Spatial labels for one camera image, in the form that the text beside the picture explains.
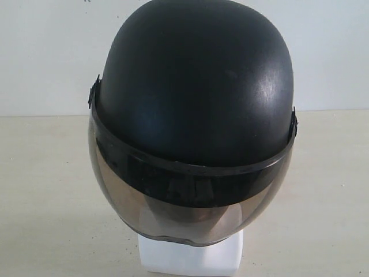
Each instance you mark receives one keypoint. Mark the black helmet with tinted visor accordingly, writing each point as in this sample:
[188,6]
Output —
[192,127]

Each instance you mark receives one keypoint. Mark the white mannequin head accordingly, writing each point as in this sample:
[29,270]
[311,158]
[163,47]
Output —
[190,256]

